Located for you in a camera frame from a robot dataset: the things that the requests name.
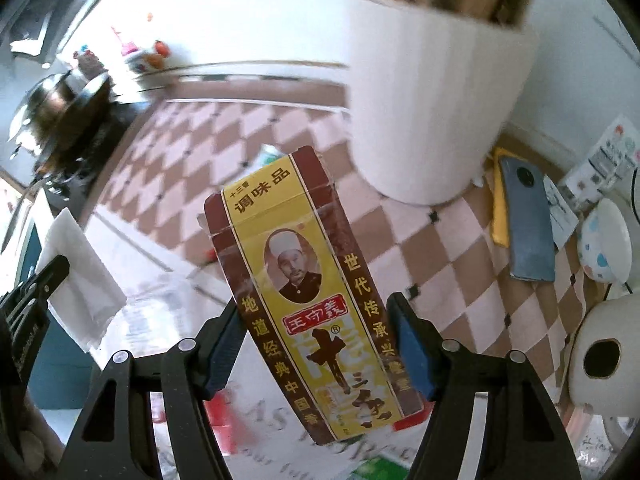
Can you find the green packet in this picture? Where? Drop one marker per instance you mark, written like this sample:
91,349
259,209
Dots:
382,467

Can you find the white dotted bowl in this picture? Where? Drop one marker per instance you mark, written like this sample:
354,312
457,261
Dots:
602,245

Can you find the person's left forearm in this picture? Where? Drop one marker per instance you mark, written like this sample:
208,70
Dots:
42,435

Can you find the black gas stove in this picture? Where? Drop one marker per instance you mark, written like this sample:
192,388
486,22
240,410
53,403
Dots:
95,160

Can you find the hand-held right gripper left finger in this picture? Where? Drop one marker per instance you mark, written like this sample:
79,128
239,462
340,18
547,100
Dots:
223,346

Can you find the checkered table mat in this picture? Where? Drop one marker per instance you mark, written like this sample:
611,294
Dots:
165,175

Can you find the toilet paper roll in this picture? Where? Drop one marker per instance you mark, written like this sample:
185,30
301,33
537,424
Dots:
615,330

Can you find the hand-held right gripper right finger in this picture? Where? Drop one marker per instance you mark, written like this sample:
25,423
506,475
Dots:
410,350

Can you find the blue-grey smartphone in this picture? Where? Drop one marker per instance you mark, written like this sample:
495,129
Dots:
530,230

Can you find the white folded napkin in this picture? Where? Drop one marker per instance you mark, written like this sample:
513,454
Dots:
75,270

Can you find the white utensil holder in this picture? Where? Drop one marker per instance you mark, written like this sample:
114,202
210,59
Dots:
425,110

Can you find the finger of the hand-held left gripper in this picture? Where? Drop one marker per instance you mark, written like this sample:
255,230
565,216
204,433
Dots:
42,275

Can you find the yellow and brown seasoning box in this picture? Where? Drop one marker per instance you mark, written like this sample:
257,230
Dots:
300,310

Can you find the blue stove cabinet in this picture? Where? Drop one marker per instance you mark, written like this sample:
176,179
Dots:
55,350

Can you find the steel stock pot with lid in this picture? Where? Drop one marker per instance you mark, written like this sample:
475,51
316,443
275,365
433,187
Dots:
55,102

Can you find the white paper card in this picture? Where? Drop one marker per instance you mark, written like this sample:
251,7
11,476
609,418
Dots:
560,210

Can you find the colourful cartoon wall sticker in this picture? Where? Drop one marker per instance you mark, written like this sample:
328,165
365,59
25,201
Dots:
140,55

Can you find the yellow flat pad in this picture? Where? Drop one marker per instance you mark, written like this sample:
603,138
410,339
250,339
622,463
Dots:
498,210

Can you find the white printed paper packet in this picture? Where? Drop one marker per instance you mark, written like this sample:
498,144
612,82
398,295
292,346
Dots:
610,155

